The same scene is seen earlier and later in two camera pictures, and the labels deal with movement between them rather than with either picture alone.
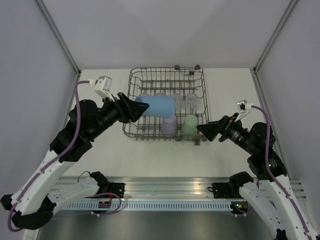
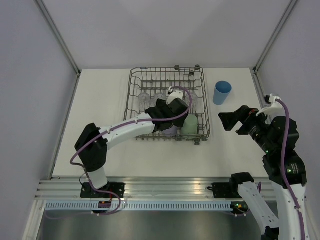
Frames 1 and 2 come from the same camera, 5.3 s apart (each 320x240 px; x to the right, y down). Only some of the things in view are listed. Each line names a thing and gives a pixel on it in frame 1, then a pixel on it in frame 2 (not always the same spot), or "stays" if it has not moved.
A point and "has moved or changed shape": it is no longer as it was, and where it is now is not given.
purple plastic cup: (169, 126) stays
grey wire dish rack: (166, 103) stays
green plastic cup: (189, 124) stays
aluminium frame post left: (56, 31) stays
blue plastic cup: (160, 106) has moved or changed shape
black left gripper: (136, 109) -> (179, 122)
